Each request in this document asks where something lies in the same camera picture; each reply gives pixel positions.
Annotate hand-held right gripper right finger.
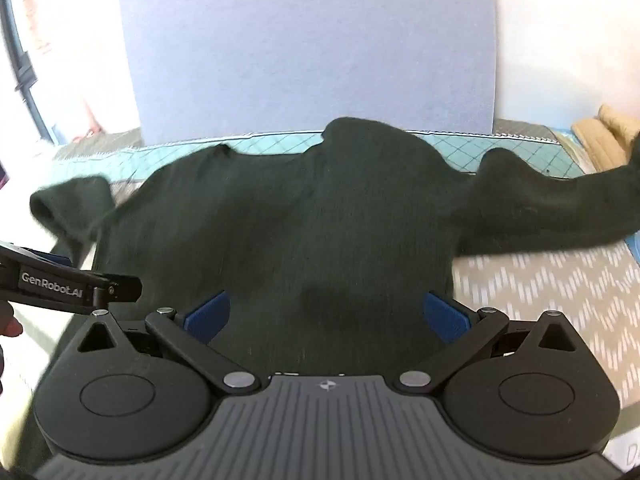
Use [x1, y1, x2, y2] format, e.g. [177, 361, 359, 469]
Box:
[392, 291, 583, 396]

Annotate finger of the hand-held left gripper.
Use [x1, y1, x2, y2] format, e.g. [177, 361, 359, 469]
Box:
[97, 272, 144, 310]
[0, 241, 72, 268]

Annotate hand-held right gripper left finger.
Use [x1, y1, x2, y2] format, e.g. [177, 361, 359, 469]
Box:
[62, 290, 263, 396]

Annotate dark green knit sweater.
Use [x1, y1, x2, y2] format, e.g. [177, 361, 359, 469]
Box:
[29, 116, 640, 377]

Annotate person's left hand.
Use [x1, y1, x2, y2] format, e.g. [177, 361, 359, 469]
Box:
[0, 301, 24, 340]

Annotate pink cloth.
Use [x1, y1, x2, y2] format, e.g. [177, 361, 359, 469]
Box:
[80, 91, 110, 137]

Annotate tan knit sweater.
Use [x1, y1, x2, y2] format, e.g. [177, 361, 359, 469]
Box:
[571, 104, 640, 175]

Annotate blue grey board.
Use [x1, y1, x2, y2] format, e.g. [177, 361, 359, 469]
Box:
[116, 0, 497, 147]

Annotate dark window frame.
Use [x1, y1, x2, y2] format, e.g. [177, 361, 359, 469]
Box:
[0, 0, 55, 147]

